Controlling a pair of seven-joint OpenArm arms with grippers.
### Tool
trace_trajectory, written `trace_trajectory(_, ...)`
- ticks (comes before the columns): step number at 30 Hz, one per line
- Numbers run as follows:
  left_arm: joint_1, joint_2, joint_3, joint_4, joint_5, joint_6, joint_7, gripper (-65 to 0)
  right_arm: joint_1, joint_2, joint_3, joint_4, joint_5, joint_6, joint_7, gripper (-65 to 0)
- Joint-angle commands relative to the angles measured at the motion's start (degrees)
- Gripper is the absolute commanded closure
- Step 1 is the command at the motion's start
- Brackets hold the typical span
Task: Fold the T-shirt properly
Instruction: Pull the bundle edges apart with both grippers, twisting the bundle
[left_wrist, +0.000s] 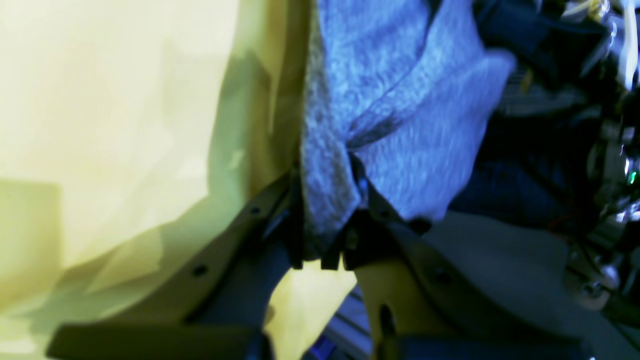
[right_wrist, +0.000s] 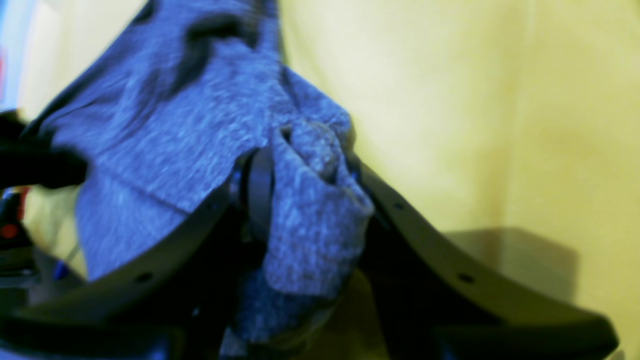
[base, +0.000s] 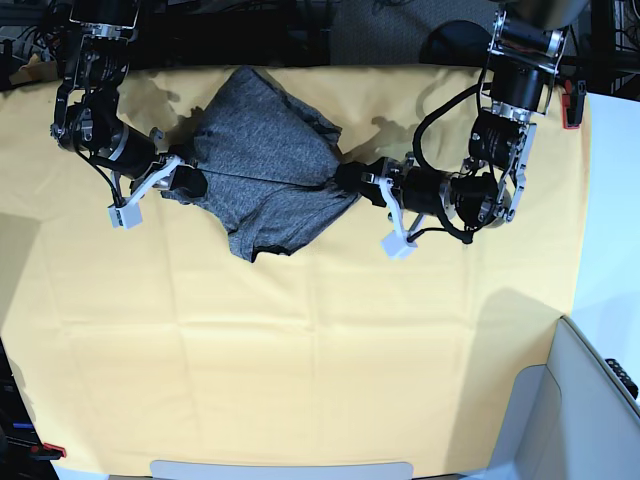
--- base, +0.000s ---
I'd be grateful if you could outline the red black clamp right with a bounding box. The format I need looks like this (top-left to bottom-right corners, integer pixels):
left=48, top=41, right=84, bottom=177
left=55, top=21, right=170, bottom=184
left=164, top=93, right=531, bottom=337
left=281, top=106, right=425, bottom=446
left=562, top=80, right=587, bottom=130

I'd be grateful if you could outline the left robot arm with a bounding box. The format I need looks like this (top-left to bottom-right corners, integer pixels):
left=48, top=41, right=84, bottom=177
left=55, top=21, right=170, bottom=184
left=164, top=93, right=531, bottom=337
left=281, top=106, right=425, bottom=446
left=336, top=1, right=586, bottom=258

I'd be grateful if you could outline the black round chair base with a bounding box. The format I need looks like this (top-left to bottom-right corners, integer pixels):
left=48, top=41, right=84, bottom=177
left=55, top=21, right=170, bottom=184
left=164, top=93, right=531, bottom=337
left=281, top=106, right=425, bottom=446
left=419, top=20, right=492, bottom=68

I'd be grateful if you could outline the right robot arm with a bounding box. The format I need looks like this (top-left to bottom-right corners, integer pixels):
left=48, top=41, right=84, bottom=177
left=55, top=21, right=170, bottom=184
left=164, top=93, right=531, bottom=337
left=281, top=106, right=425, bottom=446
left=51, top=1, right=172, bottom=207

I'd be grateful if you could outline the yellow table cloth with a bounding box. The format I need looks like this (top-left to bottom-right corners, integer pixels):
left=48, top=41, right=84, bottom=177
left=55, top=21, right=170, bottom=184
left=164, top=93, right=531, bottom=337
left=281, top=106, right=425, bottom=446
left=1, top=84, right=591, bottom=476

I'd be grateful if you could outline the black remote control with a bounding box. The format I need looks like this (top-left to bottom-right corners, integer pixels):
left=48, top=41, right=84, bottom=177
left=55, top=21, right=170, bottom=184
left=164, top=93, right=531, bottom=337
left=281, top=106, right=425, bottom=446
left=605, top=358, right=639, bottom=400

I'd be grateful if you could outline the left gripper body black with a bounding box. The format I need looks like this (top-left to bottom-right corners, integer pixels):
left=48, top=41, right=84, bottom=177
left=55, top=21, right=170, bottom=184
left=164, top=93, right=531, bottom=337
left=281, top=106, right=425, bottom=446
left=384, top=159, right=456, bottom=218

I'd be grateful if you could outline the red black clamp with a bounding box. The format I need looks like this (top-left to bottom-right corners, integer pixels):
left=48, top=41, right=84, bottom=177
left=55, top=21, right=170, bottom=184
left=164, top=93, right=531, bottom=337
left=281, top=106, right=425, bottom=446
left=29, top=443, right=67, bottom=461
left=562, top=80, right=587, bottom=130

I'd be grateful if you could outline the red black clamp left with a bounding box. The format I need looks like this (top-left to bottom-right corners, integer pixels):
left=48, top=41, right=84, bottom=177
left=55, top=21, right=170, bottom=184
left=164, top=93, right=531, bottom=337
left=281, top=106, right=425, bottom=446
left=29, top=443, right=67, bottom=461

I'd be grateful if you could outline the grey long-sleeve shirt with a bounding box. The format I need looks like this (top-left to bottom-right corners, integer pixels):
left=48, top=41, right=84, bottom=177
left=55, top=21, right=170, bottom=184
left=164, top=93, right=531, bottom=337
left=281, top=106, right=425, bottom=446
left=162, top=66, right=360, bottom=262

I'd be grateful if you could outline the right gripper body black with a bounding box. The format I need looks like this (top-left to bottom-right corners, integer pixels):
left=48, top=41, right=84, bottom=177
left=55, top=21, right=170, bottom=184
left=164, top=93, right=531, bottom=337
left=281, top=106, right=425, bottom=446
left=97, top=124, right=167, bottom=192

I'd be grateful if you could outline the grey plate at edge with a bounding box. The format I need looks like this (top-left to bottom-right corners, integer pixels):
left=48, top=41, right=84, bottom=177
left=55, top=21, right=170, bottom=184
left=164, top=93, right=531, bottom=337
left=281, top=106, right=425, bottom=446
left=150, top=460, right=413, bottom=480

